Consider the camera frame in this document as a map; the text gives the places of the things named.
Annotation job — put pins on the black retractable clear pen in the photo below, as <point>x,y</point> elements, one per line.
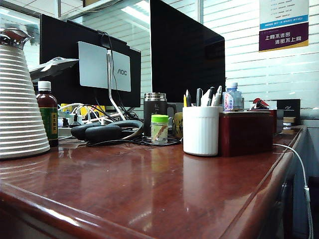
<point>188,99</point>

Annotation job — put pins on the black pen silver clip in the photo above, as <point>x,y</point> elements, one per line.
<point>198,97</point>

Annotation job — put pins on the black capped pen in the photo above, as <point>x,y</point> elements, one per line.
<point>210,97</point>

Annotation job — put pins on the white ribbed pen holder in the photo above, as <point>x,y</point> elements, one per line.
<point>202,132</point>

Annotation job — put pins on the grey marker pen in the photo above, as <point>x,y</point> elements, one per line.
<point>218,97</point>

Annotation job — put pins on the clear jar green lid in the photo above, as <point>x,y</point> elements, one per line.
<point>159,130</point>

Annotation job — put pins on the dark steel thermos mug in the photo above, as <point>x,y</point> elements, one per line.
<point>155,105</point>

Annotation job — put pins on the yellow mug with writing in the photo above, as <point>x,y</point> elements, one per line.
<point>178,125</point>

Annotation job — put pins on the yellow pencil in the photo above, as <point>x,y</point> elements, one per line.
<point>185,101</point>

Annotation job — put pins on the white tissue paper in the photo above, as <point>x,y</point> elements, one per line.
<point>205,99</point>

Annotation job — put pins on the yellow box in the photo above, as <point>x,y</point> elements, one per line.
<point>101,108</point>

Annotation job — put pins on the large black monitor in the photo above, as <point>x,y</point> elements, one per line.
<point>179,49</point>

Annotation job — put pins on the clear water bottle blue cap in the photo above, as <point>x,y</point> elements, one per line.
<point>232,100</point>

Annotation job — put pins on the dark red wooden box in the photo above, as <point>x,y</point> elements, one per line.
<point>246,135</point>

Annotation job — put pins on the white power strip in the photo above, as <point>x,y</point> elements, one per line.
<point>65,130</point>

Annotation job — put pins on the red black ornament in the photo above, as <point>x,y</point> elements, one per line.
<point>259,103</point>

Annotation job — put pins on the brown bottle green label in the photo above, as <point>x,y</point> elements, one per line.
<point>47,104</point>

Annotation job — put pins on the grey model airplane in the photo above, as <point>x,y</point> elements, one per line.
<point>55,65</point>

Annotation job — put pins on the black AOC monitor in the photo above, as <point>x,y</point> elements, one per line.
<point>62,44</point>

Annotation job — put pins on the black box with logo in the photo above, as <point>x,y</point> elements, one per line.
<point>288,107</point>

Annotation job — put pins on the stack of books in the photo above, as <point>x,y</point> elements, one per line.
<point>290,121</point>

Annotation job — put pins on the cardboard box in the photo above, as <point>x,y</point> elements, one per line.
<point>95,2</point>

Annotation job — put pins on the white ribbed thermos jug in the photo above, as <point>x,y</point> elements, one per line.
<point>20,112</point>

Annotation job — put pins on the purple wall sign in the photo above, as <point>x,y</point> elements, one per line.
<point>282,37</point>

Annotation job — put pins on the white blue wall notice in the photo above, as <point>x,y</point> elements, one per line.
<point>282,10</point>

